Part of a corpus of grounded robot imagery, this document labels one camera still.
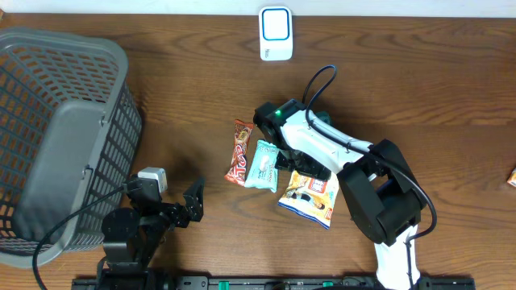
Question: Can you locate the light green tissue pack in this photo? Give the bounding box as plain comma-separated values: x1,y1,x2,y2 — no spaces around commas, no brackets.
244,140,279,193

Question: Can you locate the yellow snack bag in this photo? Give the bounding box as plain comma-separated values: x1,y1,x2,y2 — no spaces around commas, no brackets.
278,171,339,230

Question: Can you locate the red chocolate bar wrapper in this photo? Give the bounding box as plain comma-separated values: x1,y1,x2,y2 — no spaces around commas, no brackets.
224,119,254,186

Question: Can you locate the blue mouthwash bottle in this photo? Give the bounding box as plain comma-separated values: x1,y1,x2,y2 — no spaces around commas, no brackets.
315,111,332,126

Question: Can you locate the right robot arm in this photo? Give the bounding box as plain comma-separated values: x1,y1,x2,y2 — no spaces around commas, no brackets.
253,99,434,289

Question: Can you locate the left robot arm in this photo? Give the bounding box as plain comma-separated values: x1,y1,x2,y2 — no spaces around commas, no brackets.
95,176,205,290

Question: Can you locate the white barcode scanner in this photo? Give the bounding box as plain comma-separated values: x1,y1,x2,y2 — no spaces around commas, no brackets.
258,6,293,61

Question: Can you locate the grey plastic shopping basket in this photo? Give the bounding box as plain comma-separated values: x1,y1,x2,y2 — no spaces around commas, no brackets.
1,27,142,268

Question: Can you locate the orange packet at edge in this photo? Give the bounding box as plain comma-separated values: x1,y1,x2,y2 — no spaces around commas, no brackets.
507,169,516,187

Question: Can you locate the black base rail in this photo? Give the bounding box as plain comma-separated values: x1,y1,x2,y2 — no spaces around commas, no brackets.
71,275,477,290

